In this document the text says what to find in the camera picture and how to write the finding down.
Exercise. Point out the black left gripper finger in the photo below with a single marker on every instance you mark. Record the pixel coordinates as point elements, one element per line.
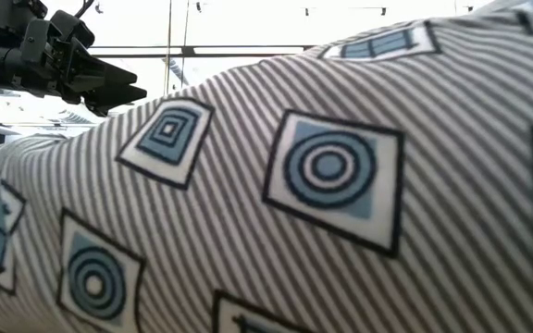
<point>95,74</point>
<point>116,98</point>

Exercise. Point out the grey striped square-print cloth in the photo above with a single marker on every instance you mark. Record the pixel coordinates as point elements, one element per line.
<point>266,208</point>

